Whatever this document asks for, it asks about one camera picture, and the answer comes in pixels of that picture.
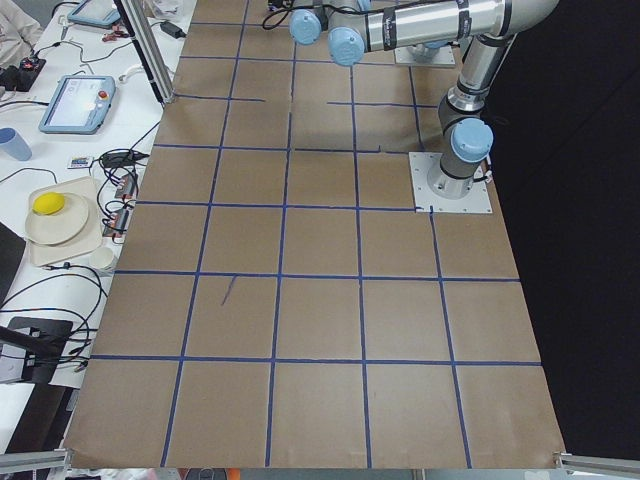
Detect black power adapter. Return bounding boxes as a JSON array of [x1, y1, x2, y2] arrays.
[[159, 20, 186, 39]]

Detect beige round plate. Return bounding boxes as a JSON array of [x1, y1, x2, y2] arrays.
[[25, 194, 89, 245]]

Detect yellow lemon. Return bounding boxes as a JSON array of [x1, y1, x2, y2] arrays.
[[32, 192, 66, 216]]

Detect blue teach pendant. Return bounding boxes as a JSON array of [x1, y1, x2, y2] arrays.
[[39, 75, 116, 135], [67, 0, 120, 29]]

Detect beige tray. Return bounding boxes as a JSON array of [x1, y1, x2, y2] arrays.
[[25, 177, 102, 267]]

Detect light blue plastic cup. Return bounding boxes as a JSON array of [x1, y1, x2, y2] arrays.
[[0, 127, 32, 161]]

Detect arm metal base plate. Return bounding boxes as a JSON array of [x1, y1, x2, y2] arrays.
[[409, 152, 493, 214], [394, 45, 456, 68]]

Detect aluminium frame post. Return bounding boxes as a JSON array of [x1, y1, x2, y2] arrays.
[[114, 0, 174, 105]]

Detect black camera stand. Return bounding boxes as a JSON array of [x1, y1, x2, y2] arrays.
[[1, 316, 73, 384]]

